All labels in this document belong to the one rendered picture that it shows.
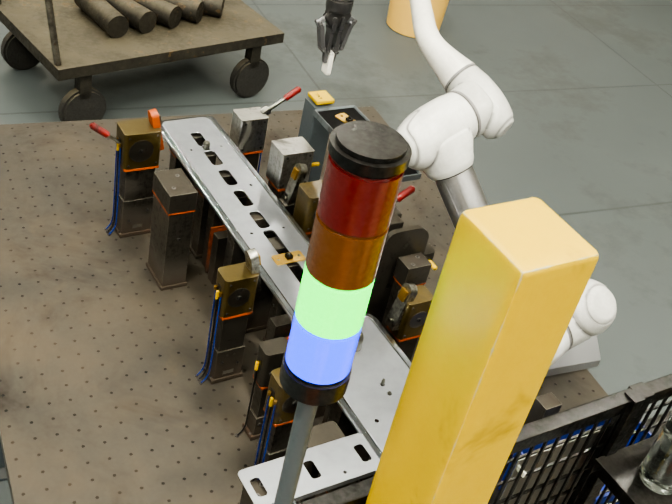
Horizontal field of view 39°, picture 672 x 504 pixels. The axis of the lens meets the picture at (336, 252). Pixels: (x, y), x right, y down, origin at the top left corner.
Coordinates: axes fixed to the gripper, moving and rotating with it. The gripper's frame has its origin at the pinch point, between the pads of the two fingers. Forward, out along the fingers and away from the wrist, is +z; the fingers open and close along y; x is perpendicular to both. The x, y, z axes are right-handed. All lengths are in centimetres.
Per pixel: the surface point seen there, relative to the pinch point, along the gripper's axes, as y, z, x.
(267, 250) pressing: 37, 27, 45
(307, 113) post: 3.3, 16.9, -0.4
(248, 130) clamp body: 18.8, 24.7, -6.7
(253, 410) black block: 53, 49, 76
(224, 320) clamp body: 54, 36, 57
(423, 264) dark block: 11, 15, 73
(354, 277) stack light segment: 98, -68, 155
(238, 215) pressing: 38, 27, 29
